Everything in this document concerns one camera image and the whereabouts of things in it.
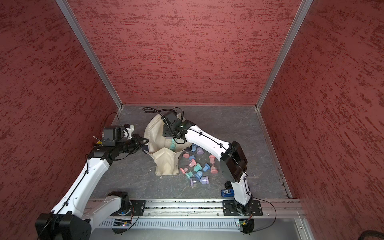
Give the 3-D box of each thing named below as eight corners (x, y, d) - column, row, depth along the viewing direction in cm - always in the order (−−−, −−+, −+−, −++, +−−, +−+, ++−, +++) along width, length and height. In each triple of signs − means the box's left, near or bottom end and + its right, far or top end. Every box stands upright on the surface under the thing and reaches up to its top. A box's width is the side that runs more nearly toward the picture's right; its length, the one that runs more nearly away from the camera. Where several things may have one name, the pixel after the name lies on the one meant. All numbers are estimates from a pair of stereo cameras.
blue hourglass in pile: (194, 175, 86) (194, 174, 84) (206, 163, 91) (206, 162, 89) (198, 180, 84) (199, 179, 82) (210, 168, 89) (211, 166, 87)
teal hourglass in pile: (188, 180, 84) (188, 178, 82) (184, 175, 86) (184, 173, 84) (202, 168, 89) (202, 166, 87) (198, 164, 91) (198, 162, 88)
